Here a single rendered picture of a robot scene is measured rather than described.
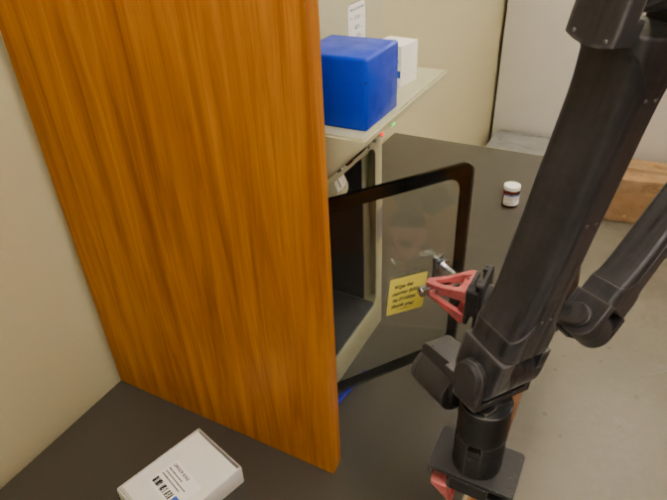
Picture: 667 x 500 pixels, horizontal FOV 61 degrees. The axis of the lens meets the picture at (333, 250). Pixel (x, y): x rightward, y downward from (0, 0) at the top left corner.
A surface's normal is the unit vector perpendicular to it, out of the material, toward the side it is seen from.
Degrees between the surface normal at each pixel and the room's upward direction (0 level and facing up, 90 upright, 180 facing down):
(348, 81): 90
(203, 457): 0
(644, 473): 0
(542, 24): 90
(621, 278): 32
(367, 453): 0
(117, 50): 90
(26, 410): 90
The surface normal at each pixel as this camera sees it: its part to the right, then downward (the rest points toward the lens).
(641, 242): -0.59, -0.37
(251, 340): -0.47, 0.50
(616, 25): -0.86, 0.21
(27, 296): 0.88, 0.23
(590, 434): -0.04, -0.83
